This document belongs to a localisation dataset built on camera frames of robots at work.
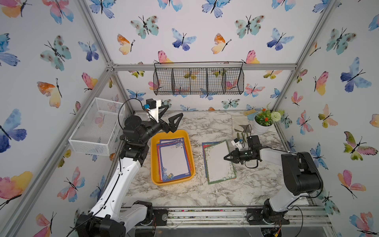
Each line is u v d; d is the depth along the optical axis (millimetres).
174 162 940
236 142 879
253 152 714
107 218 378
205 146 1003
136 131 494
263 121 960
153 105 541
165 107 669
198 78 982
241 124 1118
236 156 802
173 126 593
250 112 1213
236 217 750
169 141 1018
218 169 904
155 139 964
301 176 473
